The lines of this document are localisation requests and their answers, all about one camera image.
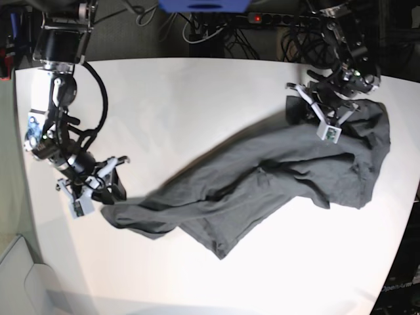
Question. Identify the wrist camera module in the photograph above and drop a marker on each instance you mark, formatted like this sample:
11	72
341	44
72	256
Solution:
81	207
328	132

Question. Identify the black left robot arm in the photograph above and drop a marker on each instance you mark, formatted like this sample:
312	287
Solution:
353	69

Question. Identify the blue box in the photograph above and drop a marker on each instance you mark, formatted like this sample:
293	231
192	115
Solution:
228	6

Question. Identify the black power strip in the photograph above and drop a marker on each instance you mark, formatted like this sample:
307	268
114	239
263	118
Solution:
269	19

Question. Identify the dark grey t-shirt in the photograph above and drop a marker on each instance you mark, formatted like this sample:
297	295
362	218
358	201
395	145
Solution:
220	198

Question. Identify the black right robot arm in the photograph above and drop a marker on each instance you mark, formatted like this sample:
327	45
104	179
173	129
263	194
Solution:
52	133

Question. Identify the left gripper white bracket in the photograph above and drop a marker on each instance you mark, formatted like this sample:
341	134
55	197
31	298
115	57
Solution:
331	113

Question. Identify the red black object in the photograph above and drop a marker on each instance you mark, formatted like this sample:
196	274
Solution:
6	64

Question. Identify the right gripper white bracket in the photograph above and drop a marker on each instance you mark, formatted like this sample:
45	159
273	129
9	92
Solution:
83	176

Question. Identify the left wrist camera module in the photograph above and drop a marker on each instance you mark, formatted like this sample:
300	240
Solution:
328	132

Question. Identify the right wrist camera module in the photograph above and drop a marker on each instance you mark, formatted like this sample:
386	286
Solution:
81	207

